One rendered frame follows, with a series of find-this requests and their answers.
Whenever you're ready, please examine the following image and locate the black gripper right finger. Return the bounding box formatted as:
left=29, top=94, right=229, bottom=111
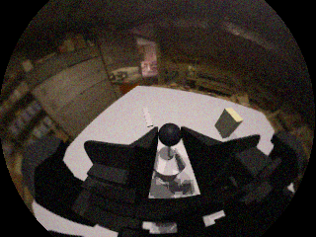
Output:
left=181, top=126, right=261, bottom=194

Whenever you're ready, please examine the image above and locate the french press coffee maker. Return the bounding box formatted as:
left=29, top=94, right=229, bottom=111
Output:
left=154, top=122, right=189, bottom=186

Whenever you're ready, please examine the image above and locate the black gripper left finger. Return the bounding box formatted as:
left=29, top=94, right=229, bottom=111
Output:
left=83, top=126, right=158, bottom=198

